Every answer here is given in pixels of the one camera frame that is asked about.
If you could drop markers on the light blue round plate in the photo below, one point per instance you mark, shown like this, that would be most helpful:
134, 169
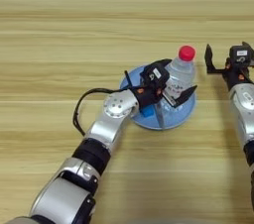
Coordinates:
175, 117

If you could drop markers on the blue rectangular eraser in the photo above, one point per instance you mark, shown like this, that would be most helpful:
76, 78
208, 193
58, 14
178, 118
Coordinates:
148, 111

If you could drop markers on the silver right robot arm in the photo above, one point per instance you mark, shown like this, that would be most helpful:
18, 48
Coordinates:
244, 115

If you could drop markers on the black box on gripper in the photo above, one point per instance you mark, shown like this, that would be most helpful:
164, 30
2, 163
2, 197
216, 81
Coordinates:
239, 54
154, 75

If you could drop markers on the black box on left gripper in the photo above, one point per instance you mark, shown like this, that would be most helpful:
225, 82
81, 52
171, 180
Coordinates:
154, 75

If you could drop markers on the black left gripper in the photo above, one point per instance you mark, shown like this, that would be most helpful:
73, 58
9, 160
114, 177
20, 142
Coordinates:
149, 95

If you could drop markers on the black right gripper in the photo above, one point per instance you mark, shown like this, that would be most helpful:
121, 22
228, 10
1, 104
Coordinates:
236, 76

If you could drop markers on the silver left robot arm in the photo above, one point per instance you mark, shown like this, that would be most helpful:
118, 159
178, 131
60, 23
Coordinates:
109, 122

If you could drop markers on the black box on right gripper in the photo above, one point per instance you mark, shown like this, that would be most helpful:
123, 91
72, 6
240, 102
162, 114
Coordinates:
239, 54

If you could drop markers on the black pen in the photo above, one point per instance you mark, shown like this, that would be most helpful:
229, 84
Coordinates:
128, 79

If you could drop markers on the clear bottle with red cap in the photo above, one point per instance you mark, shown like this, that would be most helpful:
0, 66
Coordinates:
182, 72

